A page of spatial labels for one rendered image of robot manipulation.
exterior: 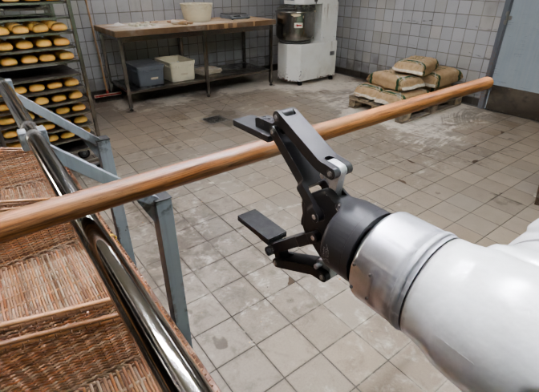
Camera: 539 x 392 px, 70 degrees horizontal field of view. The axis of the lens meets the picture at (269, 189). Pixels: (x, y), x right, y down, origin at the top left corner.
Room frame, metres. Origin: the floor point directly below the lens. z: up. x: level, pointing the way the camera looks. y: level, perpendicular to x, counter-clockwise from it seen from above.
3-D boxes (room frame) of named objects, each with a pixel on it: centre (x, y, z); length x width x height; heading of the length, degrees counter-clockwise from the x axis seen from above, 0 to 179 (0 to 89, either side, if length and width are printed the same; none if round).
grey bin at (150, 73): (5.01, 1.59, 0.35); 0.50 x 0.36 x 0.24; 37
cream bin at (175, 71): (5.26, 1.25, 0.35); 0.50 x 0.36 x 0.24; 38
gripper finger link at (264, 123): (0.40, 0.00, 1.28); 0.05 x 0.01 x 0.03; 37
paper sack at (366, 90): (4.69, -1.34, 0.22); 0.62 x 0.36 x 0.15; 132
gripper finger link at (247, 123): (0.42, 0.01, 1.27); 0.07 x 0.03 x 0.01; 37
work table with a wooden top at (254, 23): (5.43, 1.03, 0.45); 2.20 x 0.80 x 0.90; 127
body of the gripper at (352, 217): (0.32, -0.07, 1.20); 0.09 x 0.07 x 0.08; 37
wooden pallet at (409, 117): (4.72, -1.69, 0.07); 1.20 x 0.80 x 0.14; 127
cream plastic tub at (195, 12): (5.58, 0.96, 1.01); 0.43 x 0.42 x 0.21; 127
